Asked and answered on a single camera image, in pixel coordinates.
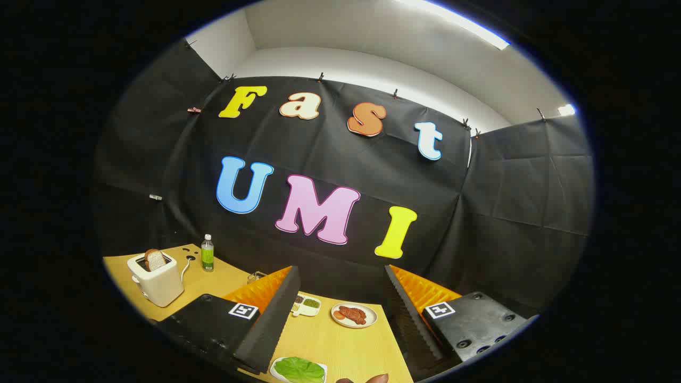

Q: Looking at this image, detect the white toaster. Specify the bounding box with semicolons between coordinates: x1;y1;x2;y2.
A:
127;250;185;308

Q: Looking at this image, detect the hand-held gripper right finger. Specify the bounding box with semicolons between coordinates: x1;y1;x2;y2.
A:
384;264;539;381

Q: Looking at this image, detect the black backdrop cloth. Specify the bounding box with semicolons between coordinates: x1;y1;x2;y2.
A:
93;37;595;320

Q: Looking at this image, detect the long ceiling light strip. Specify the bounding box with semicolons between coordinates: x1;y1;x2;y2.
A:
394;0;511;52

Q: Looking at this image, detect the brown meat slab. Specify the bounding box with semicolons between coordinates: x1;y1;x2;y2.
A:
338;305;368;326

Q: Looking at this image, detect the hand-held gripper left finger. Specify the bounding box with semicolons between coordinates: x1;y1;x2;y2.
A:
151;265;302;376

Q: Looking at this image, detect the pale green round plate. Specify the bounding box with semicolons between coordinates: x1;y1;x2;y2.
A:
269;355;328;383

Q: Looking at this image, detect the white divided bean dish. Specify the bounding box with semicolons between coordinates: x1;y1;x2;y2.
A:
291;294;322;318

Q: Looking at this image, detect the bread slice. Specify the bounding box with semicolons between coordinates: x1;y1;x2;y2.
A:
144;248;166;272

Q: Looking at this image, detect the white round meat plate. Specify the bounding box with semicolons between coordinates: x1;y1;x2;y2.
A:
330;302;378;329

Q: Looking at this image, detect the green label water bottle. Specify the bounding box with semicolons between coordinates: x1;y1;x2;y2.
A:
201;234;215;272

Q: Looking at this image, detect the brown rounded object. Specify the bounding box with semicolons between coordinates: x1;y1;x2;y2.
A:
336;373;389;383

